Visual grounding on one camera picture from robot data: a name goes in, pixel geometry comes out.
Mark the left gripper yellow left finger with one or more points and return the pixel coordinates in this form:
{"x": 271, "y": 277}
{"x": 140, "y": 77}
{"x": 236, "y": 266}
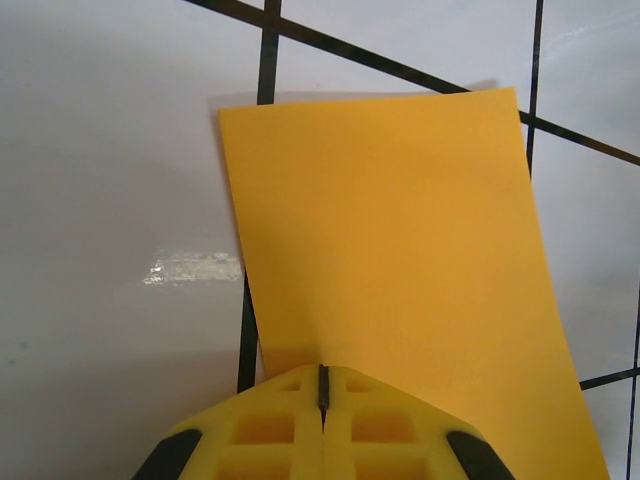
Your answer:
{"x": 260, "y": 440}

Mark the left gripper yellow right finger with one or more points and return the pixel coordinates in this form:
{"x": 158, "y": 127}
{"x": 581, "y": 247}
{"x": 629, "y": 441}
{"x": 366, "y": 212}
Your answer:
{"x": 390, "y": 440}

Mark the yellow paper sheet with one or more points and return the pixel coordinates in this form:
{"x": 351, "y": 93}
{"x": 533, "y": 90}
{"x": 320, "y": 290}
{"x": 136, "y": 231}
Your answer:
{"x": 390, "y": 240}

